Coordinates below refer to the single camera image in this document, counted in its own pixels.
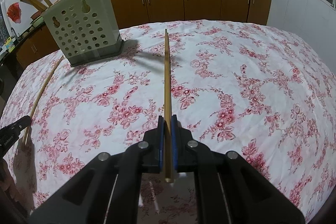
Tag wooden chopstick on table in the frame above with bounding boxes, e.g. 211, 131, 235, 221
23, 56, 64, 147

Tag floral pink white tablecloth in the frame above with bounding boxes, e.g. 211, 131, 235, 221
1, 20, 335, 221

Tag person's left hand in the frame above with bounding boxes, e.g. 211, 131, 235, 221
1, 159, 16, 198

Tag yellow dish soap bottle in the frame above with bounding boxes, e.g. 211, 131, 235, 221
2, 36, 15, 53

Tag green stacked basins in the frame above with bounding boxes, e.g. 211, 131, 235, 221
30, 11, 44, 28

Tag grey perforated utensil holder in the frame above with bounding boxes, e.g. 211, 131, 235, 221
42, 0, 124, 67

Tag red bag hanging on wall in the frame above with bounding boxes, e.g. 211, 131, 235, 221
7, 2, 22, 24

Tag brown lower kitchen cabinets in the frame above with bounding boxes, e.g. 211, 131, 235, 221
15, 0, 274, 68

